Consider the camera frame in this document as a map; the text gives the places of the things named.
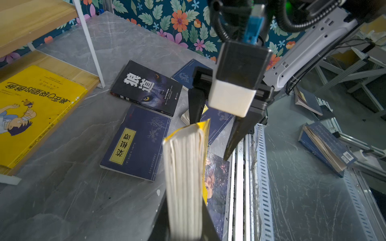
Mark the navy book yellow label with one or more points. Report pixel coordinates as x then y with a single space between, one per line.
136 148

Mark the white frame wooden bookshelf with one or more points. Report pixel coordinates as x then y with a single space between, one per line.
22 22

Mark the yellow book on lower shelf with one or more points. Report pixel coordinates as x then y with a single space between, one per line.
32 103

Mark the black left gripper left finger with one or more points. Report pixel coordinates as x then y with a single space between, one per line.
160 230

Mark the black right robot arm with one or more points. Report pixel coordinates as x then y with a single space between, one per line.
323 24

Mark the navy book tilted front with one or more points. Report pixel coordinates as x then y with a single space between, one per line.
218 121

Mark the black wolf cover book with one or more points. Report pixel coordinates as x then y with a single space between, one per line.
148 88

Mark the dark portrait cover book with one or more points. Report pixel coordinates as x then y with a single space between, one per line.
216 183

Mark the navy book far right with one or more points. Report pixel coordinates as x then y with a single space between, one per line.
185 75

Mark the yellow cartoon boy book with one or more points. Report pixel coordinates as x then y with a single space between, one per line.
184 156

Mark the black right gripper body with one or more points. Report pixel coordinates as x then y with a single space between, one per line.
232 98

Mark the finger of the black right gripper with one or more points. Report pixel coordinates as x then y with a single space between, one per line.
241 127
197 102

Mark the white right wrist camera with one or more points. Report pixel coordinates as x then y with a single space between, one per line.
242 64

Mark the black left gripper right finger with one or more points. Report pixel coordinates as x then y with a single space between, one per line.
208 230

